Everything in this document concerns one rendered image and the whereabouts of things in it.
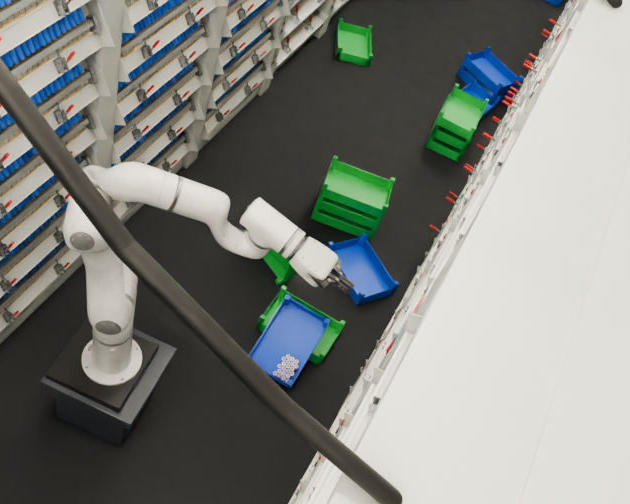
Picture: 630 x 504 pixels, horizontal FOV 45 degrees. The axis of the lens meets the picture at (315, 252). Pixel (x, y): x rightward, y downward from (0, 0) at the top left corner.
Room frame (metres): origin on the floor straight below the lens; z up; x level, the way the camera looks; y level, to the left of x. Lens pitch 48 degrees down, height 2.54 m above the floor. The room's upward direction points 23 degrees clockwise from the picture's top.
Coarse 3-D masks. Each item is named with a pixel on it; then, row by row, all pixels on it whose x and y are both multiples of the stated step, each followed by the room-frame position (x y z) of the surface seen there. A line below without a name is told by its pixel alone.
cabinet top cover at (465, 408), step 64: (576, 64) 1.47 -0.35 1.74; (576, 128) 1.25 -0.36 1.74; (512, 192) 1.00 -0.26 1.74; (576, 192) 1.07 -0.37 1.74; (512, 256) 0.86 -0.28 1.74; (576, 256) 0.91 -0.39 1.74; (448, 320) 0.69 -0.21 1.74; (512, 320) 0.73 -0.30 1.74; (576, 320) 0.78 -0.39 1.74; (448, 384) 0.59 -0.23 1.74; (512, 384) 0.63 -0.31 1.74; (384, 448) 0.46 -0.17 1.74; (448, 448) 0.50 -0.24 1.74; (512, 448) 0.53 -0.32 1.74
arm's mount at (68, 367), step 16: (80, 336) 1.24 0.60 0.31; (64, 352) 1.16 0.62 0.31; (80, 352) 1.18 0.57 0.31; (144, 352) 1.27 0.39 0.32; (64, 368) 1.11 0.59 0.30; (80, 368) 1.13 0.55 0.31; (144, 368) 1.22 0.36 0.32; (64, 384) 1.07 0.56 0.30; (80, 384) 1.08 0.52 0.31; (96, 384) 1.10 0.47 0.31; (128, 384) 1.14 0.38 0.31; (96, 400) 1.06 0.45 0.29; (112, 400) 1.07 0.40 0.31
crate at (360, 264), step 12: (348, 240) 2.35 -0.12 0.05; (360, 240) 2.39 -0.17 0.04; (336, 252) 2.30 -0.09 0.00; (348, 252) 2.32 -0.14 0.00; (360, 252) 2.35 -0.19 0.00; (372, 252) 2.34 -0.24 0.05; (348, 264) 2.26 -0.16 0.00; (360, 264) 2.29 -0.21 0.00; (372, 264) 2.31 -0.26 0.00; (348, 276) 2.19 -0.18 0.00; (360, 276) 2.22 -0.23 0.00; (372, 276) 2.25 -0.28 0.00; (384, 276) 2.26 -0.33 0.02; (360, 288) 2.16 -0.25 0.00; (372, 288) 2.18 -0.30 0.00; (384, 288) 2.21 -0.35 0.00; (396, 288) 2.20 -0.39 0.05; (360, 300) 2.06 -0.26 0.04; (372, 300) 2.12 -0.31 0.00
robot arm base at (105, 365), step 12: (84, 348) 1.20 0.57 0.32; (96, 348) 1.14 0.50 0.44; (108, 348) 1.14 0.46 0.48; (120, 348) 1.16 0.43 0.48; (132, 348) 1.26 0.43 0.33; (84, 360) 1.16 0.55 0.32; (96, 360) 1.15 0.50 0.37; (108, 360) 1.14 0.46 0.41; (120, 360) 1.16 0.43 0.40; (132, 360) 1.22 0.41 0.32; (96, 372) 1.14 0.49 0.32; (108, 372) 1.14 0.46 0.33; (120, 372) 1.17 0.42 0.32; (132, 372) 1.18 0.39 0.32; (108, 384) 1.11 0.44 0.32
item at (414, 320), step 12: (408, 324) 0.84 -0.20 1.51; (408, 336) 0.83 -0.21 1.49; (396, 360) 0.77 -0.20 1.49; (384, 372) 0.74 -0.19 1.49; (384, 384) 0.72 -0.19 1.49; (372, 396) 0.69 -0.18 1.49; (372, 408) 0.65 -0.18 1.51; (360, 420) 0.64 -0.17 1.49; (360, 432) 0.61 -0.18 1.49; (348, 444) 0.59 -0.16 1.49; (336, 468) 0.54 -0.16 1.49; (336, 480) 0.52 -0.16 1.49; (324, 492) 0.50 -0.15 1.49
